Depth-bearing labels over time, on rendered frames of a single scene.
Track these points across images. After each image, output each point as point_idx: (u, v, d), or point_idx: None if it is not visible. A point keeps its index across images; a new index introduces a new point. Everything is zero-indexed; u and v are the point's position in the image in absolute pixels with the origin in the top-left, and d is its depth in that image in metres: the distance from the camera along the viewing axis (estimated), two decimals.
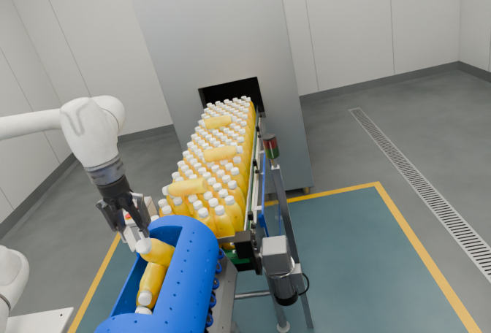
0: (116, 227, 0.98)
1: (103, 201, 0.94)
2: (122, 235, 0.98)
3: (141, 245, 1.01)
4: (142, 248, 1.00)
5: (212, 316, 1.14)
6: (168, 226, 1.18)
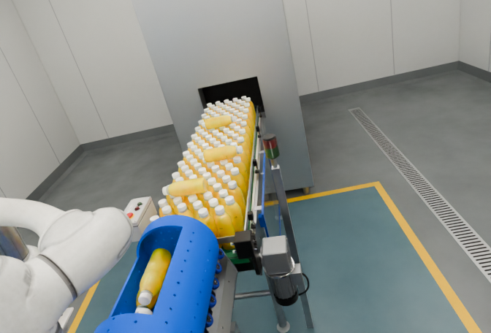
0: None
1: None
2: None
3: (181, 205, 1.53)
4: (182, 206, 1.52)
5: (212, 316, 1.14)
6: (168, 226, 1.18)
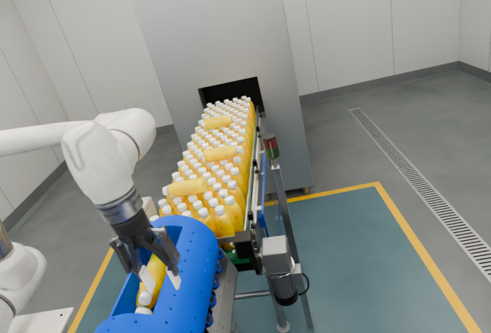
0: (130, 268, 0.84)
1: (118, 239, 0.80)
2: (137, 276, 0.85)
3: (181, 205, 1.53)
4: (182, 206, 1.52)
5: (212, 316, 1.14)
6: (168, 226, 1.18)
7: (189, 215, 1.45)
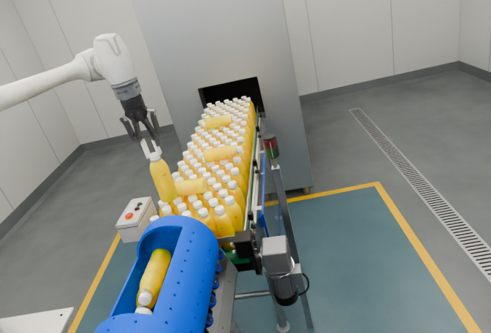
0: (134, 138, 1.28)
1: (125, 116, 1.24)
2: (139, 144, 1.29)
3: (181, 205, 1.53)
4: (182, 206, 1.52)
5: (212, 316, 1.14)
6: (168, 226, 1.18)
7: (189, 215, 1.45)
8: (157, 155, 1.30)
